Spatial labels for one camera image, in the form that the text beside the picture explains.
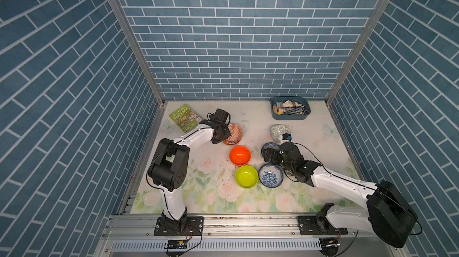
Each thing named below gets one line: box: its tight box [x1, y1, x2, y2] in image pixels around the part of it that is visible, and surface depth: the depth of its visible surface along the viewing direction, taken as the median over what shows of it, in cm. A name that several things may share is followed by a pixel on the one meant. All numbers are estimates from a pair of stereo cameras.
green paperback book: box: [169, 103, 203, 134], surface depth 111 cm
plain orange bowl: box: [229, 145, 252, 167], surface depth 94 cm
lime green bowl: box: [234, 164, 259, 189], surface depth 87 cm
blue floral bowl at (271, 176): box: [258, 163, 284, 189], surface depth 88 cm
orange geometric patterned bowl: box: [222, 123, 244, 146], surface depth 100 cm
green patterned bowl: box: [270, 124, 292, 146], surface depth 104 cm
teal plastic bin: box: [270, 96, 312, 121], surface depth 115 cm
